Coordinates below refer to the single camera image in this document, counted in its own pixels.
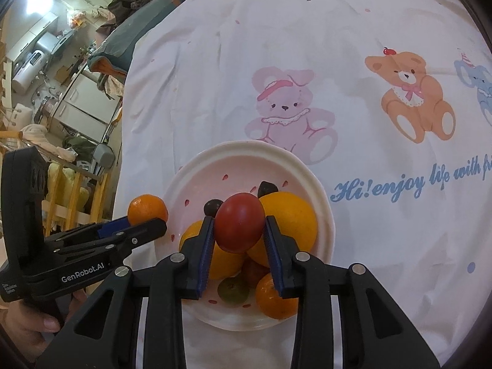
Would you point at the person's left hand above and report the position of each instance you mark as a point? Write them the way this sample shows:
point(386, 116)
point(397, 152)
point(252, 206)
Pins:
point(27, 326)

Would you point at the grey chair back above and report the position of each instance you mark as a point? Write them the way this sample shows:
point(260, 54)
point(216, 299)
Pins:
point(103, 155)

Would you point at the beige towel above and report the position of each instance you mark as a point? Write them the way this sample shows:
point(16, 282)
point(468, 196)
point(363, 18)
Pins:
point(38, 134)

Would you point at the yellow wooden rack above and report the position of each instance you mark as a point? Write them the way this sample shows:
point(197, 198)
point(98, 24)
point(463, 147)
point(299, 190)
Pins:
point(73, 200)

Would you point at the small tangerine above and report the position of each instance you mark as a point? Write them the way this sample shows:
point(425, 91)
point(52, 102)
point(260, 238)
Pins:
point(148, 207)

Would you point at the white cartoon print bedsheet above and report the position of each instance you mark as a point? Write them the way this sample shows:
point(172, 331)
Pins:
point(307, 46)

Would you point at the red cherry tomato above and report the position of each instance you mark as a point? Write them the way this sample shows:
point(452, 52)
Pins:
point(240, 223)
point(255, 273)

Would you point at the teal cushion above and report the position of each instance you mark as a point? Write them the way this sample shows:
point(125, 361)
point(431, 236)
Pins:
point(127, 38)

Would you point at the white wall cabinets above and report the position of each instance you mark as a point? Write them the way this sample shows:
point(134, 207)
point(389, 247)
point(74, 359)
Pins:
point(46, 19)

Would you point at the large orange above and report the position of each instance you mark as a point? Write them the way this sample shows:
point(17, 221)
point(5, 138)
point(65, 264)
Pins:
point(296, 219)

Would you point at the white kitchen appliance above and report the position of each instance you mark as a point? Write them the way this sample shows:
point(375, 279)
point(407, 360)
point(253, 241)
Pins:
point(29, 67)

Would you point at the pink speckled white bowl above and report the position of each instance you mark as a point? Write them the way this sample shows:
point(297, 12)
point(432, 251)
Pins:
point(238, 165)

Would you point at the medium orange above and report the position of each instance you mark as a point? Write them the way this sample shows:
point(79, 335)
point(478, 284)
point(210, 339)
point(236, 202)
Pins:
point(223, 261)

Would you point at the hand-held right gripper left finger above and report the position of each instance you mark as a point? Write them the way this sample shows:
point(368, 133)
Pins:
point(203, 261)

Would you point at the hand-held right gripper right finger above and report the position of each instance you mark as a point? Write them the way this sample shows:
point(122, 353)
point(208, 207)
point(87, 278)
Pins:
point(276, 261)

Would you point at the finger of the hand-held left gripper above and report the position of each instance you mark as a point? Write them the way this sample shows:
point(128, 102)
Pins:
point(111, 228)
point(142, 232)

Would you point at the dark purple grape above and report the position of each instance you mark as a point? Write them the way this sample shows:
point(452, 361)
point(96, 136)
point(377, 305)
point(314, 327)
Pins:
point(267, 189)
point(212, 205)

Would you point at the green lime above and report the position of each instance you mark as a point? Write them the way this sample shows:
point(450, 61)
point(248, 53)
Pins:
point(232, 290)

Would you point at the small orange kumquat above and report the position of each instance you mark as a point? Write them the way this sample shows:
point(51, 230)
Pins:
point(269, 303)

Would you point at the white low cabinet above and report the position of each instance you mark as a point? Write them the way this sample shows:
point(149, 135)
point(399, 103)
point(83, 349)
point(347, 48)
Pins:
point(82, 103)

